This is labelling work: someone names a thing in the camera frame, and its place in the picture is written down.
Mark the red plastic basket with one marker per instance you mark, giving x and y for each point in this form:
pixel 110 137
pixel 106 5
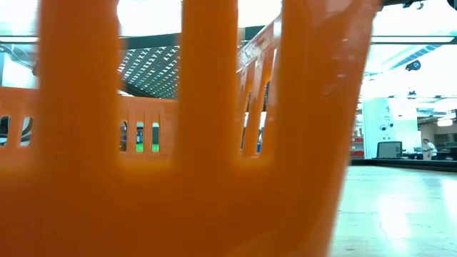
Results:
pixel 178 200

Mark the grey perforated metal stand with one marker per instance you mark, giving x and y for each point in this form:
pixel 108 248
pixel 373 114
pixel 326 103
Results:
pixel 150 71

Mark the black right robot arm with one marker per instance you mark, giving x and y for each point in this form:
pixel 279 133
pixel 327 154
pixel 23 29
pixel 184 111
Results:
pixel 453 3

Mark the green plastic basket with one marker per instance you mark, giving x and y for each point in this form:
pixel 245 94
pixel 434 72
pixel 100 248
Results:
pixel 139 148

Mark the red shelf rack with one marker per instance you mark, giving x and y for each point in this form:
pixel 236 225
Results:
pixel 358 153

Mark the white pillar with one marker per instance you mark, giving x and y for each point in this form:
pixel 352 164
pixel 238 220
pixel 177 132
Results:
pixel 378 125

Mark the grey monitor back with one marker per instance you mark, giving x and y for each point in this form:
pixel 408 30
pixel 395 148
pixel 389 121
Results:
pixel 389 150

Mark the person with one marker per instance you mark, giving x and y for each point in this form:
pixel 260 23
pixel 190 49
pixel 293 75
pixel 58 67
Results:
pixel 430 148

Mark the hanging light fixture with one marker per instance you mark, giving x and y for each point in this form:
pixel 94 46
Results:
pixel 444 122

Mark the black aluminium table frame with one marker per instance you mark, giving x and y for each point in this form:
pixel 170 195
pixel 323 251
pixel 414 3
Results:
pixel 410 165

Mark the black ceiling dome camera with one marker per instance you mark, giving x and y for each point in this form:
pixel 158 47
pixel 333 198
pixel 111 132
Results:
pixel 413 65

